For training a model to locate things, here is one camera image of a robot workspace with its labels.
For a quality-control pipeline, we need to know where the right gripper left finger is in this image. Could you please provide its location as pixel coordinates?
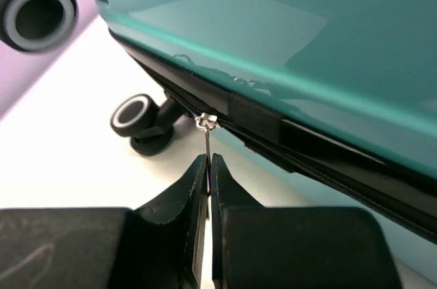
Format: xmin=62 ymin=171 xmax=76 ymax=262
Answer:
xmin=1 ymin=155 xmax=207 ymax=288

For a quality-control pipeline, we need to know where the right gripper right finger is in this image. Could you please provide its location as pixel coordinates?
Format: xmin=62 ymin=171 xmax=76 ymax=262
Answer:
xmin=210 ymin=154 xmax=401 ymax=288

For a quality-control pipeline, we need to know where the pink and teal suitcase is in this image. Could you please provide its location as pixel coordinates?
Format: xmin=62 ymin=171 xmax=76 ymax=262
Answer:
xmin=0 ymin=0 xmax=437 ymax=245

